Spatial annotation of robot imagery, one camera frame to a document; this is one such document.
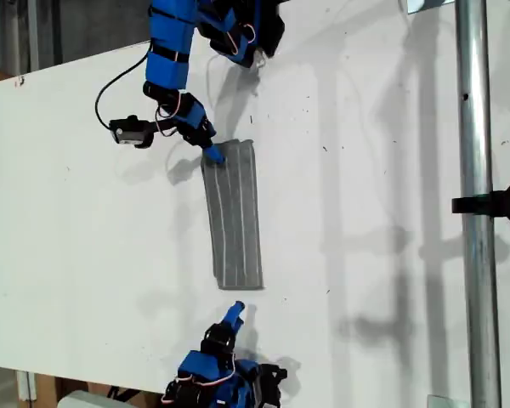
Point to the grey frame bar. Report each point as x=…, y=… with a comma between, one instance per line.
x=33, y=34

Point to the white container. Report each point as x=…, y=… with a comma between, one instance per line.
x=98, y=400

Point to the grey striped towel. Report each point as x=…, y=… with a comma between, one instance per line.
x=236, y=221

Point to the steel post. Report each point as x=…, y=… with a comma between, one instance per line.
x=478, y=255

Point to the black camera stalk gripper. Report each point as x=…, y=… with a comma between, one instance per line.
x=163, y=126

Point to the black clamp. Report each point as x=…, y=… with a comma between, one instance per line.
x=489, y=203

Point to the white table leg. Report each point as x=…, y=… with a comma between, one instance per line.
x=26, y=387

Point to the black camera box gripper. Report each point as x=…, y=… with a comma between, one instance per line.
x=274, y=384
x=127, y=132

